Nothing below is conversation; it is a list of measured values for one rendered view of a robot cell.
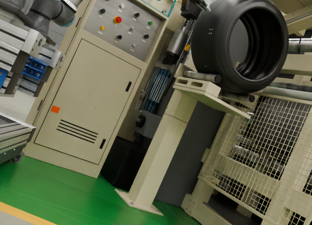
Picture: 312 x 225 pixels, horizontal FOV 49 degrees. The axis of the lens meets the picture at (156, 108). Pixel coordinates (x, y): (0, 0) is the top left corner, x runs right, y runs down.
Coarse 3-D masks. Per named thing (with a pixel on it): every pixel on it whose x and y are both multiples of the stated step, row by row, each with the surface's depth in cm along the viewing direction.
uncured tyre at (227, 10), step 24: (216, 0) 204; (240, 0) 188; (264, 0) 193; (216, 24) 186; (264, 24) 221; (192, 48) 203; (216, 48) 186; (264, 48) 228; (216, 72) 192; (240, 72) 228; (264, 72) 220
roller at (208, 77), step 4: (184, 72) 217; (188, 72) 213; (192, 72) 210; (196, 72) 207; (200, 72) 204; (184, 76) 218; (188, 76) 213; (192, 76) 209; (196, 76) 205; (200, 76) 201; (204, 76) 197; (208, 76) 194; (212, 76) 191; (216, 76) 188; (220, 76) 189; (204, 80) 199; (208, 80) 194; (212, 80) 191; (216, 80) 189; (220, 80) 190
